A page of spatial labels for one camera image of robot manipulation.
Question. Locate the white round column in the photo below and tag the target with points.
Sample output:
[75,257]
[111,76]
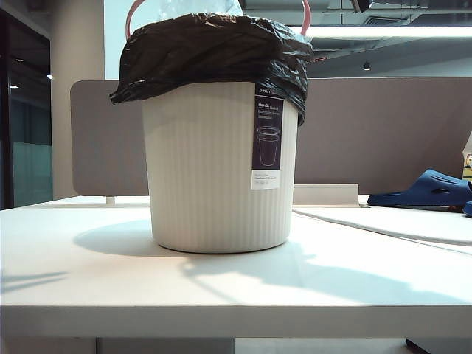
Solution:
[73,110]

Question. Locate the dark glass partition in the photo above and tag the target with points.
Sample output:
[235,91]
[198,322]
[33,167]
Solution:
[29,147]

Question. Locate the blue foam slipper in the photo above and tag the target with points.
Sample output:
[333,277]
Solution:
[424,188]
[468,208]

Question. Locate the white yellow printed carton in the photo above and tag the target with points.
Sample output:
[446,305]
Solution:
[467,162]

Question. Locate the black plastic garbage bag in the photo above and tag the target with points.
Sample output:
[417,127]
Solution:
[206,51]

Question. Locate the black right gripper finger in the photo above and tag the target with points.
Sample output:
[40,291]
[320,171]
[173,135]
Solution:
[362,4]

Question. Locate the white ribbed plastic trash can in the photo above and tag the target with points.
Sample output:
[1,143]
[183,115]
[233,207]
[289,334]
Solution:
[203,184]

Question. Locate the long ceiling light strip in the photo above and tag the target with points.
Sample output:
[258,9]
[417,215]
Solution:
[387,31]

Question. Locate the grey desk leg panel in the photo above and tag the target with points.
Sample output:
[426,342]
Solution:
[166,346]

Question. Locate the clear crumpled plastic bag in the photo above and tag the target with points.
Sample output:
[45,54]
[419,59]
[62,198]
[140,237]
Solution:
[221,5]

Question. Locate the brown desk divider panel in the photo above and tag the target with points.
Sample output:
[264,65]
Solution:
[368,140]

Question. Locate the light grey desk divider panel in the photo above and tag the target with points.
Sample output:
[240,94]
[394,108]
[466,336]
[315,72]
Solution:
[107,140]

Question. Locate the white divider support foot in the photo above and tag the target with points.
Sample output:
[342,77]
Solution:
[110,201]

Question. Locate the small black pendant lamp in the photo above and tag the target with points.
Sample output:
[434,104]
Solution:
[367,66]

